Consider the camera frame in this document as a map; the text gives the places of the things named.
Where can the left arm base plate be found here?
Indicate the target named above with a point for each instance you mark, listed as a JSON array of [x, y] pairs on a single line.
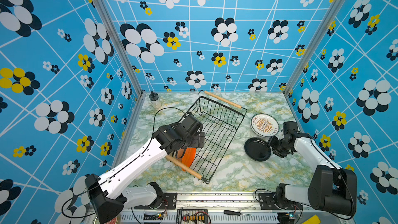
[[168, 201]]

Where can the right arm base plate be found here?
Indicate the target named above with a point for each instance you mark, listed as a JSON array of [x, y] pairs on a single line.
[[267, 202]]

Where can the black wire dish rack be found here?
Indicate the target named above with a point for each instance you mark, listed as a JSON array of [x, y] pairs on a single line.
[[220, 119]]

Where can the white plate orange sunburst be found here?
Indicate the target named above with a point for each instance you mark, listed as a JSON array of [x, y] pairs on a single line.
[[264, 125]]

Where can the black small plate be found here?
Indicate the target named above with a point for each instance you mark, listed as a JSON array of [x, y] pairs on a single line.
[[257, 149]]

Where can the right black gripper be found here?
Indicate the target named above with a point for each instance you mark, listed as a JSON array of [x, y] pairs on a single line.
[[271, 143]]

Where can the clear jar black lid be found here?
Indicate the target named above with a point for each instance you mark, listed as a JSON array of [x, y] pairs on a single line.
[[155, 100]]

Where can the orange small plate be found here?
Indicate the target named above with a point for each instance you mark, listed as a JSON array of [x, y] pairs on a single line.
[[189, 156]]

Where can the small green circuit board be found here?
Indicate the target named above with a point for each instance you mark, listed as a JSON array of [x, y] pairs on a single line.
[[154, 216]]

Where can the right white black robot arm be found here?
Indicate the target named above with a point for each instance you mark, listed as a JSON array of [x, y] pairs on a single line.
[[332, 189]]

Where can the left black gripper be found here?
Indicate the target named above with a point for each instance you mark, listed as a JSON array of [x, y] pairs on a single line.
[[197, 142]]

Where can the black terminal power board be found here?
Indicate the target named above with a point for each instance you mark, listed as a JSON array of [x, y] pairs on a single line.
[[192, 216]]

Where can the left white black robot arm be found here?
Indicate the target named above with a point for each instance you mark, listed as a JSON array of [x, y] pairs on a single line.
[[109, 194]]

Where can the yellow paper sheet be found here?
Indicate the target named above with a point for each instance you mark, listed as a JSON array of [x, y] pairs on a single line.
[[313, 220]]

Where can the black screwdriver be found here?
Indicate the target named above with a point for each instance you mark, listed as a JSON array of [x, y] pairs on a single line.
[[235, 213]]

